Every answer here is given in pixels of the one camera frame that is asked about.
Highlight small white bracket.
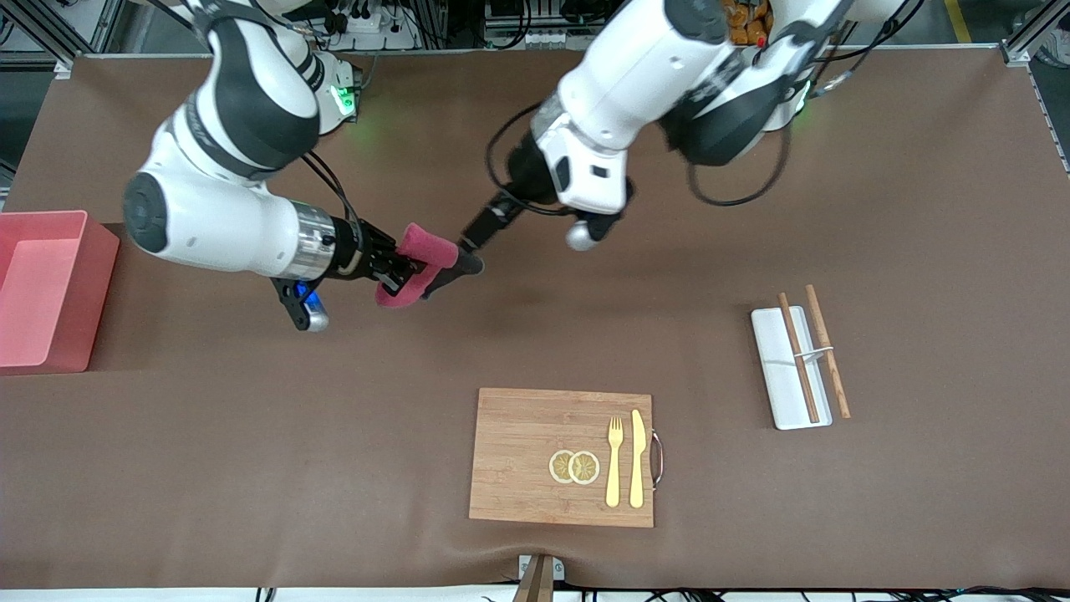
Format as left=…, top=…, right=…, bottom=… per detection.
left=518, top=554, right=565, bottom=582

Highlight yellow fork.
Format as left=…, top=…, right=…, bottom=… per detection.
left=605, top=416, right=625, bottom=508

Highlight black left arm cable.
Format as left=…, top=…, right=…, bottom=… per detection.
left=687, top=125, right=793, bottom=208

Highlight white rectangular tray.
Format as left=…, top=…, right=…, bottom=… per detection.
left=750, top=305, right=835, bottom=431

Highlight pile of orange snacks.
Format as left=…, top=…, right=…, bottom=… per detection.
left=723, top=0, right=775, bottom=48

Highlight large table cover mat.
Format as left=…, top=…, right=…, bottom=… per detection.
left=0, top=46, right=1070, bottom=591

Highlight white power strip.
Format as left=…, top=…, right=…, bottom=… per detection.
left=326, top=7, right=419, bottom=49
left=493, top=28, right=579, bottom=48

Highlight bamboo cutting board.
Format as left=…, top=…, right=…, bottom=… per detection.
left=468, top=387, right=665, bottom=529

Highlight wooden post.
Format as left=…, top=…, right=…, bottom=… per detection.
left=512, top=556, right=555, bottom=602

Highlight pink plastic bin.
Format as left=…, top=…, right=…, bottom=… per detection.
left=0, top=210, right=120, bottom=375

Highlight pink and grey cloth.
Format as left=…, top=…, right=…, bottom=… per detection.
left=374, top=222, right=461, bottom=310

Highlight yellow knife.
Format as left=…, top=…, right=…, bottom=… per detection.
left=629, top=409, right=647, bottom=509

